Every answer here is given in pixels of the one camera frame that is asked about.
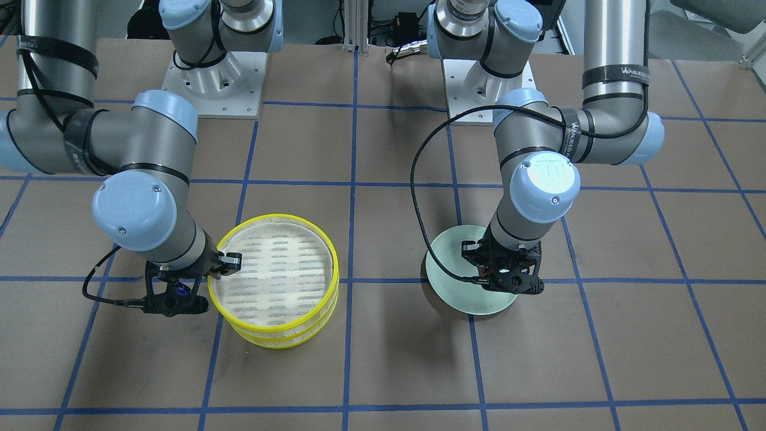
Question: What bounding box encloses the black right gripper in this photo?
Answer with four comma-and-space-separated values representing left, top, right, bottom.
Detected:
142, 233, 242, 317

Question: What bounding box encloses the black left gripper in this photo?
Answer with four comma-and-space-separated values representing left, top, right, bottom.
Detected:
461, 232, 545, 295

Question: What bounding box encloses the yellow top steamer layer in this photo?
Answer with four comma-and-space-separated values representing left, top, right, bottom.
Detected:
208, 214, 339, 332

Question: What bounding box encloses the yellow steamer layer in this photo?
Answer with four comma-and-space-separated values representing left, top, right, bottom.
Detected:
228, 284, 339, 350
208, 214, 339, 332

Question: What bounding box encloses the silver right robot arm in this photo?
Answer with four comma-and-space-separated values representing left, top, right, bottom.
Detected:
2, 1, 242, 317

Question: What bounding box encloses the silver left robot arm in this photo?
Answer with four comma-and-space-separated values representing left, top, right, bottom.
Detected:
410, 1, 665, 300

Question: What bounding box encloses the yellow bottom steamer layer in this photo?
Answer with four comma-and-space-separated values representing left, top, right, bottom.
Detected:
228, 284, 339, 350

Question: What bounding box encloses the light green round plate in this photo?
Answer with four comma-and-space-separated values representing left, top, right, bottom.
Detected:
425, 224, 517, 315

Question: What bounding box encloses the grey office chair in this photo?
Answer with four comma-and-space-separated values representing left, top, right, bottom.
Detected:
648, 1, 765, 62

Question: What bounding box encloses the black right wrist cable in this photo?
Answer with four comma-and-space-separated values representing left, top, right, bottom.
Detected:
82, 247, 150, 309

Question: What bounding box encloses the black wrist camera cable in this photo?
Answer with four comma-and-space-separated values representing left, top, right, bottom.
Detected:
409, 105, 575, 284

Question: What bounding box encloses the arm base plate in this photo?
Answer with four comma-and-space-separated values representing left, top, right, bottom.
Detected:
161, 51, 269, 120
442, 59, 536, 117

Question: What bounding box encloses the aluminium frame post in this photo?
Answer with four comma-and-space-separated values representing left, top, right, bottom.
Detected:
342, 0, 370, 54

